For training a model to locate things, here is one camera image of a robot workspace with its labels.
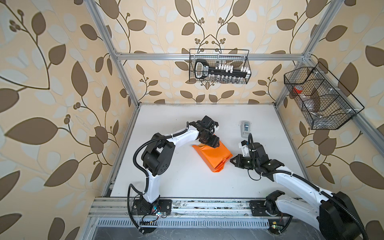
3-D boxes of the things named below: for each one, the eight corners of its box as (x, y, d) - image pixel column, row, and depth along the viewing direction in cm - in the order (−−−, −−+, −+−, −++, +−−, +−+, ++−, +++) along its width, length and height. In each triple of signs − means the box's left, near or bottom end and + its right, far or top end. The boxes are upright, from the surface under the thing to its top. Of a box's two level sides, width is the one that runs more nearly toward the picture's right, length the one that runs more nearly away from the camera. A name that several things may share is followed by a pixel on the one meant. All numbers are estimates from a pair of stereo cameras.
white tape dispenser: (240, 137, 104) (242, 133, 99) (240, 123, 111) (242, 119, 107) (249, 138, 103) (251, 134, 99) (248, 124, 111) (250, 120, 106)
